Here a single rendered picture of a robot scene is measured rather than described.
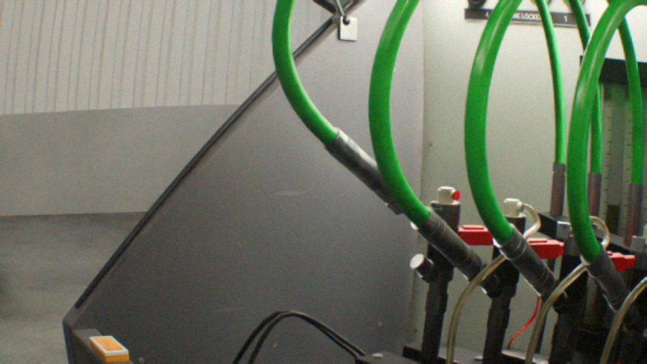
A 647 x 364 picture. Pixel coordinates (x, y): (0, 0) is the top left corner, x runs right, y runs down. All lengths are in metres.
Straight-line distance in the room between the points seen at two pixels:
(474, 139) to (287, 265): 0.56
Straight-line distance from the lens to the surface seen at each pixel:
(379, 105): 0.50
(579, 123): 0.41
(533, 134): 0.96
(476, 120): 0.45
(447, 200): 0.67
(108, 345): 0.76
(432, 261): 0.68
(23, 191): 7.07
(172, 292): 0.90
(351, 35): 1.00
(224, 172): 0.90
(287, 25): 0.56
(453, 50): 1.05
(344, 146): 0.59
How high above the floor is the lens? 1.23
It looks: 7 degrees down
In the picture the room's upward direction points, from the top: 2 degrees clockwise
